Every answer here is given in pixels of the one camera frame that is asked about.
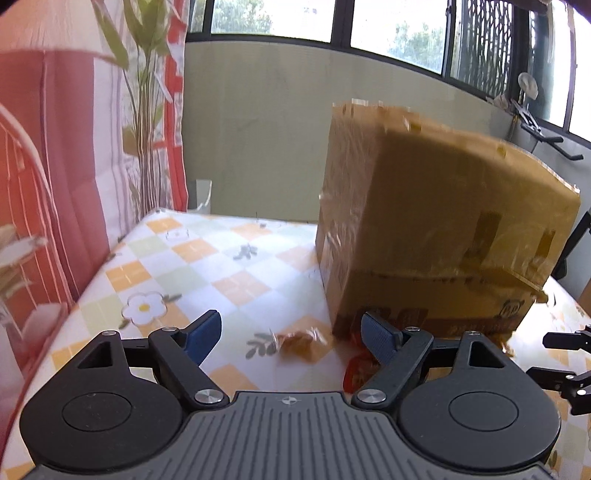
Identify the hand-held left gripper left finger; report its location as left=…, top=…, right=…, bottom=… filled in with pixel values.
left=69, top=310, right=230, bottom=407

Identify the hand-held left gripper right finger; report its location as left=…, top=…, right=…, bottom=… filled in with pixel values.
left=352, top=311, right=522, bottom=407

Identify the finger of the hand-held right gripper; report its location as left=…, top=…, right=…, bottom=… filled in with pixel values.
left=526, top=366, right=591, bottom=415
left=542, top=324, right=591, bottom=352

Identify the red snack packet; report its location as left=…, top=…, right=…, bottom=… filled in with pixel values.
left=344, top=335, right=384, bottom=393

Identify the small clear-wrapped brown snack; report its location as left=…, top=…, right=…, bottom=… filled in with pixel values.
left=274, top=327, right=332, bottom=365

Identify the checkered floral tablecloth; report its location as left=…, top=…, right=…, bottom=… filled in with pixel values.
left=0, top=210, right=591, bottom=480

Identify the clear plastic container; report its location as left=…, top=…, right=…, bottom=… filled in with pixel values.
left=195, top=179, right=214, bottom=213

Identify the taped brown cardboard box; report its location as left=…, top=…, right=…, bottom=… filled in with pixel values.
left=315, top=98, right=581, bottom=344

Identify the printed red curtain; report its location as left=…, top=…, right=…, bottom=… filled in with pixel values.
left=0, top=0, right=190, bottom=444

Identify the metal window grille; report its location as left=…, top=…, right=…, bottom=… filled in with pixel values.
left=462, top=0, right=513, bottom=97

